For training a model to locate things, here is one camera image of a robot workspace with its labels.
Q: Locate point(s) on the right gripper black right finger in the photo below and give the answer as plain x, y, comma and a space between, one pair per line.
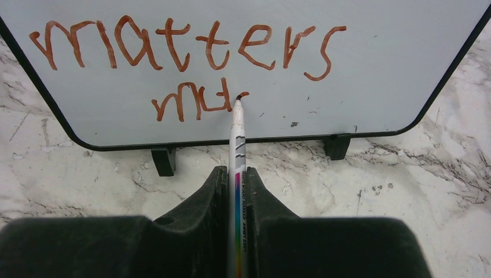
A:
283, 244

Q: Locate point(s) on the white marker pen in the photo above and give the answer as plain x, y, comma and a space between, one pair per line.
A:
237, 200

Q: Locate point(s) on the black framed small whiteboard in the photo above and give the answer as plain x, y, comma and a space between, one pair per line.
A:
121, 75

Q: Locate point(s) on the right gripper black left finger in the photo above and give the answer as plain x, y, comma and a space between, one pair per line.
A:
188, 241

